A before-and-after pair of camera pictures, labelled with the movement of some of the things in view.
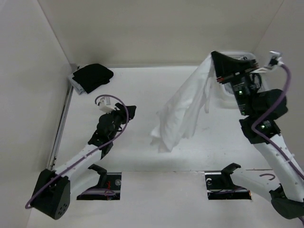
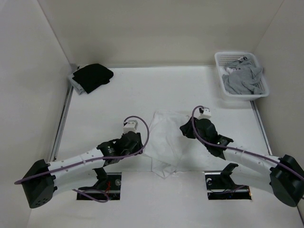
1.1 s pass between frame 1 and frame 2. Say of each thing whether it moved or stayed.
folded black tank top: stayed
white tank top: moved
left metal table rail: stayed
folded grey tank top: stayed
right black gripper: moved
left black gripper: moved
